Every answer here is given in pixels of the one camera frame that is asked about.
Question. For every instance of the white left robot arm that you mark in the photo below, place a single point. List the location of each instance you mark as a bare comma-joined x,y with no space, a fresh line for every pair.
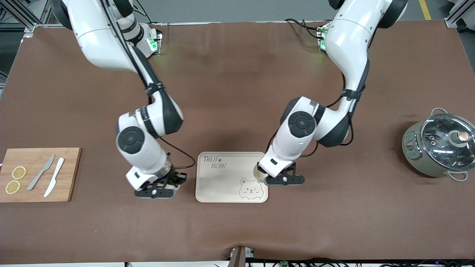
349,40

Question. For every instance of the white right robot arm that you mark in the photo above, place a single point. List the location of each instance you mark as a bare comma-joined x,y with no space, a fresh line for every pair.
100,40

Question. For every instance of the beige bear print tray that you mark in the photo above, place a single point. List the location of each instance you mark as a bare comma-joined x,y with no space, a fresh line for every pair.
222,183

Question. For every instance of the bamboo cutting board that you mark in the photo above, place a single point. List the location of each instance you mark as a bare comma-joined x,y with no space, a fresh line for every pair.
65,178

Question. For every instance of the metal table clamp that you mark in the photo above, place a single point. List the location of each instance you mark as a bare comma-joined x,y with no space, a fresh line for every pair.
240,256

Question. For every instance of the white plastic knife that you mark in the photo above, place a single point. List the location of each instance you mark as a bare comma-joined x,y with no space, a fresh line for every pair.
55,177

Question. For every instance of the grey plastic knife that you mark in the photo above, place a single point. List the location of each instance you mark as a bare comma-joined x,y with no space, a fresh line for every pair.
41,172

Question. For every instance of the lemon slice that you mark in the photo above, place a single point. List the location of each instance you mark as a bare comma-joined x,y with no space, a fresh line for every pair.
12,187
19,172

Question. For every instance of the grey cooker with glass lid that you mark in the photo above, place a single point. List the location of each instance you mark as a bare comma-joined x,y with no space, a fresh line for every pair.
413,155

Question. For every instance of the glass pot lid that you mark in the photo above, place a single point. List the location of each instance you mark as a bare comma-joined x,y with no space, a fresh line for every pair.
443,142

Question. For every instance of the aluminium frame profile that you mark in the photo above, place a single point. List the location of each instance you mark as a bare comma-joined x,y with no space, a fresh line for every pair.
22,13
460,13

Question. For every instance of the black frame foot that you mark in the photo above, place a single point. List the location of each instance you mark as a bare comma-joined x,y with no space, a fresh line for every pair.
461,25

